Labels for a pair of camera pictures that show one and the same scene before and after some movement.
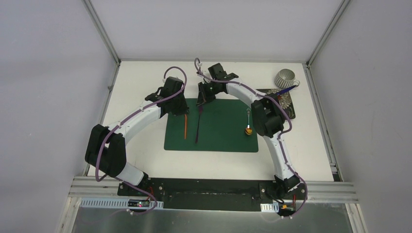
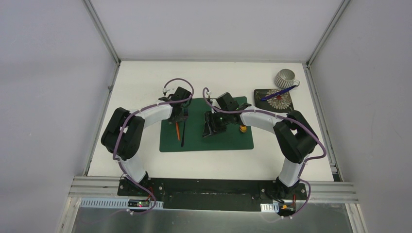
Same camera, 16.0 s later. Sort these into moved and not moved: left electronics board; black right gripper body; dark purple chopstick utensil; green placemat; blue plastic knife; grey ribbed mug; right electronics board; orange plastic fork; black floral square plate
Moved: dark purple chopstick utensil; black right gripper body; orange plastic fork
Not moved: blue plastic knife; left electronics board; grey ribbed mug; right electronics board; green placemat; black floral square plate
